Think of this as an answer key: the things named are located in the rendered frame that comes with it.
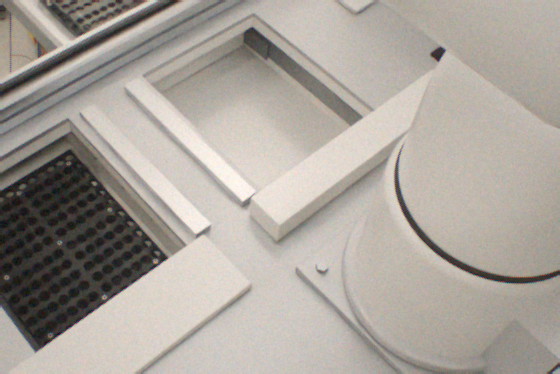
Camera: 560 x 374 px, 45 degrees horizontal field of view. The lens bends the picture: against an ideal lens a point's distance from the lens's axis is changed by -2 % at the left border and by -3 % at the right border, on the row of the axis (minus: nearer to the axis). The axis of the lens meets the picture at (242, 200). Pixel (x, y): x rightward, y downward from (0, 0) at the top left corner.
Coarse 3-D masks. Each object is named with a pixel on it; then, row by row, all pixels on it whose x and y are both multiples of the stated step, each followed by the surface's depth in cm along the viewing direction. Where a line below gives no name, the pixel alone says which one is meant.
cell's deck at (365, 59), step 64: (256, 0) 101; (320, 0) 102; (128, 64) 93; (320, 64) 94; (384, 64) 95; (64, 128) 88; (128, 128) 87; (192, 128) 87; (128, 192) 84; (192, 192) 82; (256, 192) 82; (256, 256) 78; (0, 320) 72; (256, 320) 73; (320, 320) 74
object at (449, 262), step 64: (384, 0) 30; (448, 0) 26; (512, 0) 24; (448, 64) 50; (512, 64) 25; (448, 128) 52; (512, 128) 48; (384, 192) 62; (448, 192) 54; (512, 192) 50; (320, 256) 77; (384, 256) 64; (448, 256) 57; (512, 256) 53; (384, 320) 70; (448, 320) 63; (512, 320) 62
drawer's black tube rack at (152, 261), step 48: (48, 192) 86; (96, 192) 87; (0, 240) 86; (48, 240) 86; (96, 240) 83; (144, 240) 83; (0, 288) 79; (48, 288) 79; (96, 288) 79; (48, 336) 76
